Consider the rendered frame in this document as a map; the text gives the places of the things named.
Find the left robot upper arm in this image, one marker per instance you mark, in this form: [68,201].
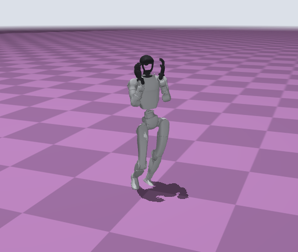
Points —
[165,97]

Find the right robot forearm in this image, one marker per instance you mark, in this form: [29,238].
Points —
[139,92]

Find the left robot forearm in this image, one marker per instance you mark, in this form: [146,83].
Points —
[163,87]

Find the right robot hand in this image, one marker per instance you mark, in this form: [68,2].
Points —
[137,71]

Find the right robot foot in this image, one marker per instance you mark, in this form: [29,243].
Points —
[134,183]

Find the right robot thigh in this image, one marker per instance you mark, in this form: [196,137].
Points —
[142,141]

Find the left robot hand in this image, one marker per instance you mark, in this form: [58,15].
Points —
[161,74]

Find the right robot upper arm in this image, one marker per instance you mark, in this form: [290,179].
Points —
[132,90]

